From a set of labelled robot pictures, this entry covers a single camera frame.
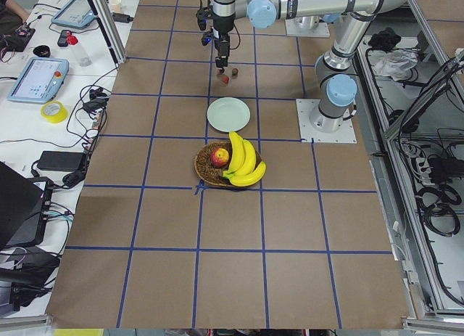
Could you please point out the black laptop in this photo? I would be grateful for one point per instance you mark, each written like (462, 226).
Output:
(24, 203)

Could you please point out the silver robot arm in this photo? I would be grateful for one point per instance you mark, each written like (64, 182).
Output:
(263, 13)
(338, 89)

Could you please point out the black phone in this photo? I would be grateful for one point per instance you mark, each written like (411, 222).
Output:
(62, 40)

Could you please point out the aluminium frame post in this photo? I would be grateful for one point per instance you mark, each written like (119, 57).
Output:
(108, 29)

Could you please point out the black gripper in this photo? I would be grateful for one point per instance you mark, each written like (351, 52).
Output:
(222, 24)

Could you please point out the brown wicker basket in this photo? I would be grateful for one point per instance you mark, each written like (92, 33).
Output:
(209, 173)

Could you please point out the yellow tape roll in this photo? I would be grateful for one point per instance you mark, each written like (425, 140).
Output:
(54, 112)

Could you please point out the black small bowl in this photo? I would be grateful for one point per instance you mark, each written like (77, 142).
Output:
(42, 51)

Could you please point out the white paper cup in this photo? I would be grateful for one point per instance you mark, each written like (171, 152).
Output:
(115, 6)

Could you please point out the light green plate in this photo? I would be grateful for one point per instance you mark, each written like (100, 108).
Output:
(228, 114)

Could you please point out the near blue teach pendant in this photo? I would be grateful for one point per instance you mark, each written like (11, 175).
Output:
(39, 81)

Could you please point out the black power adapter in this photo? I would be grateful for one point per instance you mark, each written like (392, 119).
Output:
(60, 161)

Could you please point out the red apple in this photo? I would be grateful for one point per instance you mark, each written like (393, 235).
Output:
(219, 157)

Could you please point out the far blue teach pendant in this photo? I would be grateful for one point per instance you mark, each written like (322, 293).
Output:
(75, 14)

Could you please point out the clear bottle red cap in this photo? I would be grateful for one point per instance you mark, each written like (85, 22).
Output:
(78, 50)

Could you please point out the yellow banana bunch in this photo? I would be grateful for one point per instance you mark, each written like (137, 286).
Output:
(243, 170)

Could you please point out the blue teach pendant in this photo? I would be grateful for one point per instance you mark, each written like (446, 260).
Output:
(39, 81)
(75, 14)

